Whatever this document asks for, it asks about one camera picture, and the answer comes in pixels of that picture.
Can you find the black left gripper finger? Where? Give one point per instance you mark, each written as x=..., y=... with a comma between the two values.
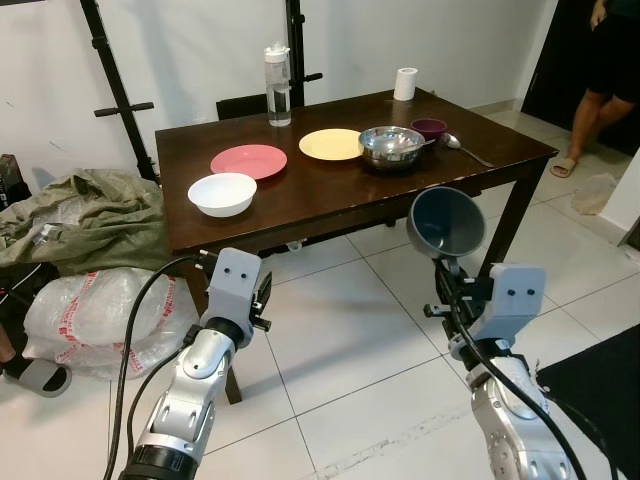
x=266, y=288

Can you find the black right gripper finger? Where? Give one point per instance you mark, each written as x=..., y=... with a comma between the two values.
x=453, y=282
x=438, y=278

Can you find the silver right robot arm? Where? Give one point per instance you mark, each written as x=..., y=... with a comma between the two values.
x=510, y=420

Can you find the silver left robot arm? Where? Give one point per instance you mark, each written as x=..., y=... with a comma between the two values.
x=190, y=400

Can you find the white bowl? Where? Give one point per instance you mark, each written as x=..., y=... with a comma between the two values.
x=222, y=193

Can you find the dark wooden table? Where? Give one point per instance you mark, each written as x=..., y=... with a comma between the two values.
x=330, y=200

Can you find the pink plate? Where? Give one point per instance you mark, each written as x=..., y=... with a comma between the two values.
x=248, y=161

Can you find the metal spoon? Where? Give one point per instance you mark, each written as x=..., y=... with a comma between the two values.
x=450, y=141

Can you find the stainless steel bowl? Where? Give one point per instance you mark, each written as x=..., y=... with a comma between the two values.
x=392, y=145

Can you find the small maroon bowl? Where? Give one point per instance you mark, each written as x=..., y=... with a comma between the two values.
x=430, y=127

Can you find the yellow plate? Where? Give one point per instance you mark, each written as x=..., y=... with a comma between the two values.
x=328, y=145

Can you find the beige slipper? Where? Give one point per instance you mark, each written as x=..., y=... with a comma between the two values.
x=565, y=167

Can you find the translucent plastic bag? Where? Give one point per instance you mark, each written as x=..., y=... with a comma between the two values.
x=596, y=195

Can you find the clear plastic bag red print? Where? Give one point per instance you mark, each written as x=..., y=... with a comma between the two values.
x=90, y=320

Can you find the black floor mat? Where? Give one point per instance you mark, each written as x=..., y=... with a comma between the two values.
x=600, y=410

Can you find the black chair back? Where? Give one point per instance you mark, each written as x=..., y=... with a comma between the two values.
x=240, y=107

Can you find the dark grey door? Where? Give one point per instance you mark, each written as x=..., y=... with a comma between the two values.
x=632, y=232

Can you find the clear plastic water bottle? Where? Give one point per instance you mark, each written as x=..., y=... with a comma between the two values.
x=277, y=100

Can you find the olive green cloth bag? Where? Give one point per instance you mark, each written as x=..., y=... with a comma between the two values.
x=90, y=215

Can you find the white paper roll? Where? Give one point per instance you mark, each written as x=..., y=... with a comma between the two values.
x=405, y=85

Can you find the grey slide sandal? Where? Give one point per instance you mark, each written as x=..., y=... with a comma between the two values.
x=35, y=378

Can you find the black metal stand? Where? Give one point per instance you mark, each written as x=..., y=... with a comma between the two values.
x=110, y=60
x=296, y=40

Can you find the seated person bare leg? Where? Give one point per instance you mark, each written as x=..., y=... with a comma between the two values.
x=8, y=345

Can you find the standing person black shorts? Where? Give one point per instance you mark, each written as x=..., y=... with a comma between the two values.
x=610, y=60

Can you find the dark box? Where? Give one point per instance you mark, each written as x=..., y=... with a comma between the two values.
x=12, y=180

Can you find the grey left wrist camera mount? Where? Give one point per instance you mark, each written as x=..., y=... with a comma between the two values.
x=232, y=285

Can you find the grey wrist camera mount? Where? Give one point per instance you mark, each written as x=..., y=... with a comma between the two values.
x=510, y=300
x=232, y=285

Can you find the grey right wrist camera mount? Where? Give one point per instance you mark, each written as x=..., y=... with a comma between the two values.
x=510, y=300

